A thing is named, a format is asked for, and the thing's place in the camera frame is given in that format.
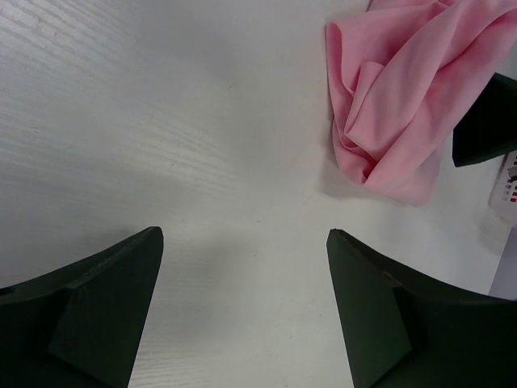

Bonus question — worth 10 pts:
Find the pink t shirt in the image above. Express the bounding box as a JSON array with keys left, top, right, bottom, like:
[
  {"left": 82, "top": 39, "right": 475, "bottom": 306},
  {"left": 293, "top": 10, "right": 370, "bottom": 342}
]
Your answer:
[{"left": 326, "top": 1, "right": 516, "bottom": 207}]

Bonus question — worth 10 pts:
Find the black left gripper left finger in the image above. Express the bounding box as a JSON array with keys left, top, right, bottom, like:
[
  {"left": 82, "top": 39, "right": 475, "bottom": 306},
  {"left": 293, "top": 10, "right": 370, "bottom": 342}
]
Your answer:
[{"left": 1, "top": 226, "right": 164, "bottom": 387}]

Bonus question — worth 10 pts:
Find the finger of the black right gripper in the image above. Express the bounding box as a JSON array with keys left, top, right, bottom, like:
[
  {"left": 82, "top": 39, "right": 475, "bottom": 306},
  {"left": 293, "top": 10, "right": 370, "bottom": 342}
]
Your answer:
[{"left": 452, "top": 74, "right": 516, "bottom": 167}]

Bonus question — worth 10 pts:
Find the white plastic basket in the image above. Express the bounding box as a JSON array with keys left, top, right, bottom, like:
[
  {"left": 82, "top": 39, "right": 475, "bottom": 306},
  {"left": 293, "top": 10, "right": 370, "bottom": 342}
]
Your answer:
[{"left": 489, "top": 151, "right": 517, "bottom": 227}]

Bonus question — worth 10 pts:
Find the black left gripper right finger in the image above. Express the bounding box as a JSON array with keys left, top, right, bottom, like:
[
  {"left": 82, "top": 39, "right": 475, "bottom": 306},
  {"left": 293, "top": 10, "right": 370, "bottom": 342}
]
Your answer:
[{"left": 326, "top": 230, "right": 516, "bottom": 387}]

